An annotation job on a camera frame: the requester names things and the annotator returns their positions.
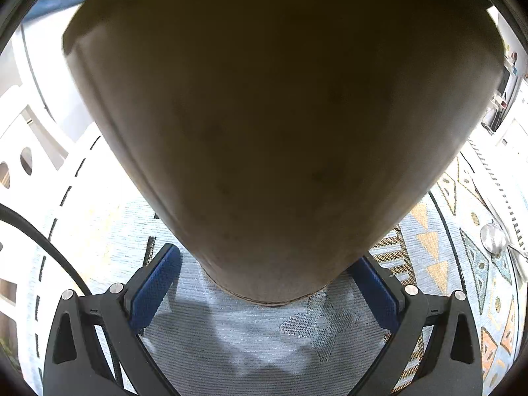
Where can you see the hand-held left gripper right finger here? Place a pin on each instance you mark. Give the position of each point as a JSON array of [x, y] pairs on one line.
[[375, 293]]

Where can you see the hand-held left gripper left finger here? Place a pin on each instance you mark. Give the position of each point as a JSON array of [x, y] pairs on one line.
[[152, 293]]

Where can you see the metal spoon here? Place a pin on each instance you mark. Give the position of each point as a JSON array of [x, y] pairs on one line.
[[493, 237]]

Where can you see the wooden utensil holder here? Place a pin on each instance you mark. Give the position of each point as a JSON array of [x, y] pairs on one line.
[[280, 123]]

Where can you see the blue patterned tablecloth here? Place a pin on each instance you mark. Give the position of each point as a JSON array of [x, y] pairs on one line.
[[255, 346]]

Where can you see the white chair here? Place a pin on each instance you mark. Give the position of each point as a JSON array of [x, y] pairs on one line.
[[24, 140]]

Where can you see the white refrigerator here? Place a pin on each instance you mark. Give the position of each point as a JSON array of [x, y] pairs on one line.
[[45, 57]]

